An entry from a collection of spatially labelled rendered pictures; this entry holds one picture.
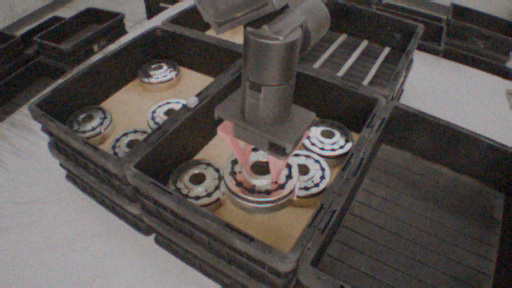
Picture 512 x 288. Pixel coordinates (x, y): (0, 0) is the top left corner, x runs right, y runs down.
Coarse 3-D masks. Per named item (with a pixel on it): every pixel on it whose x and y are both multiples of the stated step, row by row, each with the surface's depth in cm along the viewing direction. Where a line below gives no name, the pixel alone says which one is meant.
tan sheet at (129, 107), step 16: (192, 80) 87; (208, 80) 87; (112, 96) 83; (128, 96) 83; (144, 96) 83; (160, 96) 83; (176, 96) 82; (112, 112) 79; (128, 112) 78; (144, 112) 78; (128, 128) 75
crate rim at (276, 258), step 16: (224, 80) 70; (320, 80) 71; (336, 80) 70; (208, 96) 67; (368, 96) 67; (192, 112) 63; (176, 128) 60; (368, 128) 60; (352, 160) 54; (128, 176) 53; (144, 176) 52; (336, 176) 52; (160, 192) 50; (336, 192) 50; (176, 208) 50; (192, 208) 48; (320, 208) 50; (208, 224) 47; (224, 224) 46; (240, 240) 45; (256, 240) 45; (304, 240) 45; (256, 256) 45; (272, 256) 43; (288, 256) 43
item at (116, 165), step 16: (144, 32) 85; (176, 32) 85; (224, 48) 79; (240, 48) 79; (96, 64) 75; (240, 64) 74; (64, 80) 71; (48, 96) 67; (32, 112) 63; (176, 112) 63; (48, 128) 63; (64, 128) 60; (160, 128) 60; (80, 144) 57; (144, 144) 57; (96, 160) 57; (112, 160) 54; (128, 160) 55
